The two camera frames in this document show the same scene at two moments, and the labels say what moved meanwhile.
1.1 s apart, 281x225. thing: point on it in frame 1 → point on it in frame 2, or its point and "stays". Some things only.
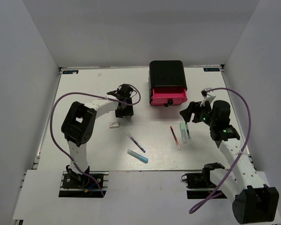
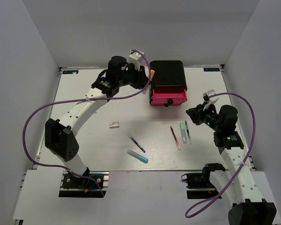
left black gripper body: (127, 110) → (130, 77)
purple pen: (136, 144) stays
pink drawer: (174, 96) stays
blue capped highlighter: (137, 156) stays
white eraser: (114, 124) stays
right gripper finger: (187, 113) → (193, 113)
